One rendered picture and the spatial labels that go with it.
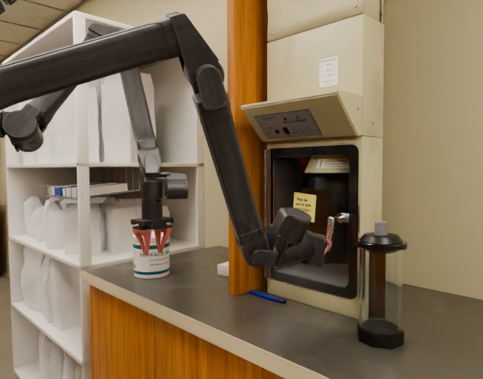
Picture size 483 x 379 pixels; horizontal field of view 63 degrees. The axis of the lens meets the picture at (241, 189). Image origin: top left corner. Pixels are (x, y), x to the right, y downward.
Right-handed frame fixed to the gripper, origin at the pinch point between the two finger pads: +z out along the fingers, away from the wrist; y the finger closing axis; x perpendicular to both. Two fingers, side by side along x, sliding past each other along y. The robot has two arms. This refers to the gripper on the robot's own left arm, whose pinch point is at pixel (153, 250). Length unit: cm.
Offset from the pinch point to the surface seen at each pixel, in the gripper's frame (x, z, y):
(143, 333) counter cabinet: 15.4, 29.6, 5.4
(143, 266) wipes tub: 27.8, 11.5, 13.3
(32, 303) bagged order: 154, 55, 14
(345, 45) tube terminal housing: -41, -54, 32
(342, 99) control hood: -46, -39, 23
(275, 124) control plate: -23.4, -34.9, 25.5
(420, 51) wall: -43, -61, 75
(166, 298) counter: 3.9, 16.1, 6.8
